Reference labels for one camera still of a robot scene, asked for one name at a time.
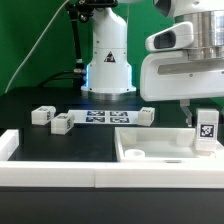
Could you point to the white U-shaped fence wall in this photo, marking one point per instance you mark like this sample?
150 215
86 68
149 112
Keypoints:
168 174

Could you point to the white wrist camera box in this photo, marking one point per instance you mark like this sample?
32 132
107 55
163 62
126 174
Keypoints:
179 36

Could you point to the black cable post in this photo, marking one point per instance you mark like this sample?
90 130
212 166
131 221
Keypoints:
81 11

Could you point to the white marker sheet with tags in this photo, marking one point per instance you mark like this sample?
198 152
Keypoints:
105 117

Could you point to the white square tabletop part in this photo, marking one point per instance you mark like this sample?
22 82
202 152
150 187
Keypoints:
161 145

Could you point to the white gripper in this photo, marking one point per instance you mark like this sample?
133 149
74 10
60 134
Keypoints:
171 76

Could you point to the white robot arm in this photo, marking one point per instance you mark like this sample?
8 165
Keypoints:
109 74

